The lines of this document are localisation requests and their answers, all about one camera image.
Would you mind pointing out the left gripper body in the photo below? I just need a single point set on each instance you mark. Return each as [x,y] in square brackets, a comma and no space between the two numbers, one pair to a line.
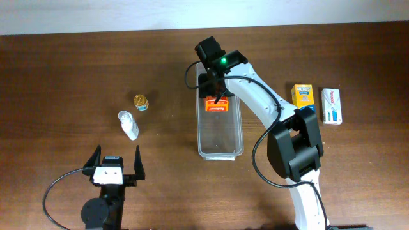
[128,181]

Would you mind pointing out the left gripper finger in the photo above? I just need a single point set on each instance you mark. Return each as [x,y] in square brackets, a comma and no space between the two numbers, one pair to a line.
[138,165]
[94,160]

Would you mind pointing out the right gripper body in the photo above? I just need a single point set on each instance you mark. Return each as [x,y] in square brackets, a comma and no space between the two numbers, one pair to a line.
[206,85]

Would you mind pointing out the orange medicine box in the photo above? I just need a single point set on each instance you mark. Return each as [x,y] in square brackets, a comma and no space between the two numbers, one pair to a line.
[211,105]

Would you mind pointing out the small gold-lid jar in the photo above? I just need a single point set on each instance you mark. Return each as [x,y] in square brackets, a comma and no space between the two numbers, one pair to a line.
[141,102]

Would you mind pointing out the yellow Woods medicine box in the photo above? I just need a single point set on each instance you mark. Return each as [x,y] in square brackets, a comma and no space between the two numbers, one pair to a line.
[302,96]

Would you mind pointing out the white Panadol box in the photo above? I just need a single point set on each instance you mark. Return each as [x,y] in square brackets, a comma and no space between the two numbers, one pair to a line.
[331,106]

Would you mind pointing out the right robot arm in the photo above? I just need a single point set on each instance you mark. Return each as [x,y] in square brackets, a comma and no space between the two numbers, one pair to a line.
[294,145]

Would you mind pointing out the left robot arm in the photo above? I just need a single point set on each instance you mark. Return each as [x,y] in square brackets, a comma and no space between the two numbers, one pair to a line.
[105,211]

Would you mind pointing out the clear plastic container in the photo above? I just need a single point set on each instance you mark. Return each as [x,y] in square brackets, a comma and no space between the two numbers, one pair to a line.
[219,133]

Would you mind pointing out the white spray bottle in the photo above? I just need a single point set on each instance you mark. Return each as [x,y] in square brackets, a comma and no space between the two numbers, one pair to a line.
[128,124]

